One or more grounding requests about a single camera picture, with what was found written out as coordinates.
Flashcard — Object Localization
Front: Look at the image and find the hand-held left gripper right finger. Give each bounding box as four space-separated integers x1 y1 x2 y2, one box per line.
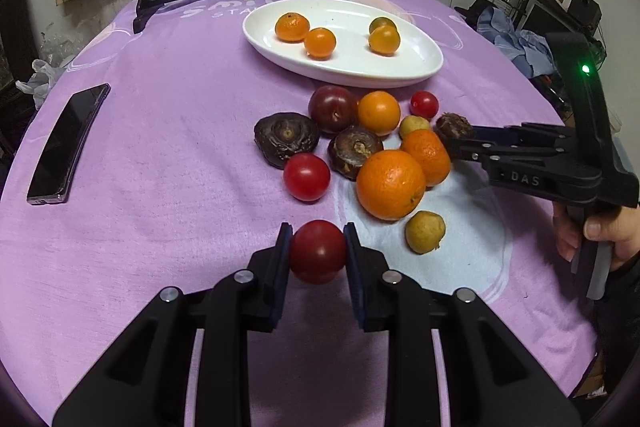
342 222 577 427

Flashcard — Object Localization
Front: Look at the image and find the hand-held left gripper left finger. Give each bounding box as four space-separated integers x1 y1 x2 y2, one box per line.
52 222 294 427

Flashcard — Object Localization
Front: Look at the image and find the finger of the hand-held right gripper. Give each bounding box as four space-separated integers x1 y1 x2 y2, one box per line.
469 122 577 148
442 135 572 168

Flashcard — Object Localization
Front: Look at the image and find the small brown water chestnut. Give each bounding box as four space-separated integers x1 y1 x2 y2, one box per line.
435 112 474 142

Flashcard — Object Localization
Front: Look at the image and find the dark red tomato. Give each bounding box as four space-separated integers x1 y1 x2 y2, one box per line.
289 220 348 285

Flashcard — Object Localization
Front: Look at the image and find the white oval plate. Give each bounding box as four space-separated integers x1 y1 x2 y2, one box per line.
242 0 445 89

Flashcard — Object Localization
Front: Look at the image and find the person's right hand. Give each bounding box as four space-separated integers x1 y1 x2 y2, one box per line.
552 203 640 274

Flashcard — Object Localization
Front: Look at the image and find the oblong mandarin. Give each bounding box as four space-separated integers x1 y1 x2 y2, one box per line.
400 129 452 188

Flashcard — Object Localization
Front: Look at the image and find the yellow longan fruit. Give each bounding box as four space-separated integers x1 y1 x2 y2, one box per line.
398 115 431 140
404 210 446 255

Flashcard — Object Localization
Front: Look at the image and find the small red cherry tomato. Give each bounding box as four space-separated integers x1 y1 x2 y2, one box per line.
410 91 440 119

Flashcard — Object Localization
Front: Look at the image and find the bright red tomato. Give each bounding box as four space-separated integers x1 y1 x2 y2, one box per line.
283 153 332 202

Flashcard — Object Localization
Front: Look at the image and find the large orange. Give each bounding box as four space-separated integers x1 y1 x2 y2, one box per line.
355 149 427 222

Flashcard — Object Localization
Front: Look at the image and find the blue clothes pile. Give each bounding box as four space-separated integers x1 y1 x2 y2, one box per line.
476 6 560 78

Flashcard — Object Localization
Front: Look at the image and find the round smooth orange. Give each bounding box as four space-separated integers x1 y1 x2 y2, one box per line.
357 91 402 136

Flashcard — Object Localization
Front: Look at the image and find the round brown water chestnut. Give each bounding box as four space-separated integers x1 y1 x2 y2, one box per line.
327 126 385 182

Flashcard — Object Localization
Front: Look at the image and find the large flat water chestnut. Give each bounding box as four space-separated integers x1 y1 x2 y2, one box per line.
253 112 321 169

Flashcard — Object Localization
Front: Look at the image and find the purple tablecloth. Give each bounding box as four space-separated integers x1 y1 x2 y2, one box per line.
0 0 601 427

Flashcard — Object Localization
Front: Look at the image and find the small smooth orange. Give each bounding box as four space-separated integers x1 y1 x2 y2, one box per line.
368 25 401 56
303 27 337 60

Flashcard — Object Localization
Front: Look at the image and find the dark purple plum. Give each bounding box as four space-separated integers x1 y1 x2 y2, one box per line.
307 84 359 135

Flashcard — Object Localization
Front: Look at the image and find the black speaker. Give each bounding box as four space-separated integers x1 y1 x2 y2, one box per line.
567 0 604 28

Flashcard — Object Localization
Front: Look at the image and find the bumpy mandarin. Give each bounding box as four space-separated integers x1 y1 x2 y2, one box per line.
275 12 311 43

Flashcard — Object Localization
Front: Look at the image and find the black smartphone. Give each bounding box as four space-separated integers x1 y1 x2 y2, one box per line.
26 83 112 206

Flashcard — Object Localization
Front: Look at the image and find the clear plastic bag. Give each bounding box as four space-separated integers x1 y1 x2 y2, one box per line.
15 29 76 110

